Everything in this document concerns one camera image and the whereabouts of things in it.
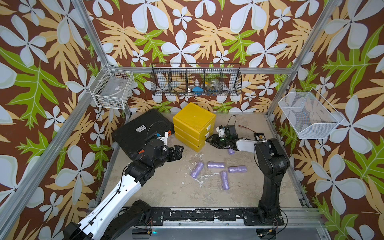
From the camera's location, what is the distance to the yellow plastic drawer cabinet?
2.81ft

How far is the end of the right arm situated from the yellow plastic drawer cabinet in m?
0.03

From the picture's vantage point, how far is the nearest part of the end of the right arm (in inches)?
31.6
